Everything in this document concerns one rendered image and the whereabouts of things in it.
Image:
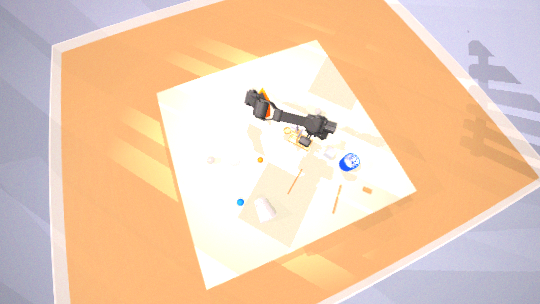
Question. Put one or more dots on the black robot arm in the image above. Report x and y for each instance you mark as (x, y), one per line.
(318, 124)

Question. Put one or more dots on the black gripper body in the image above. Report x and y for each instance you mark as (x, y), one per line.
(305, 141)

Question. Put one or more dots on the blue open cup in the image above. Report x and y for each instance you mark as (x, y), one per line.
(348, 162)

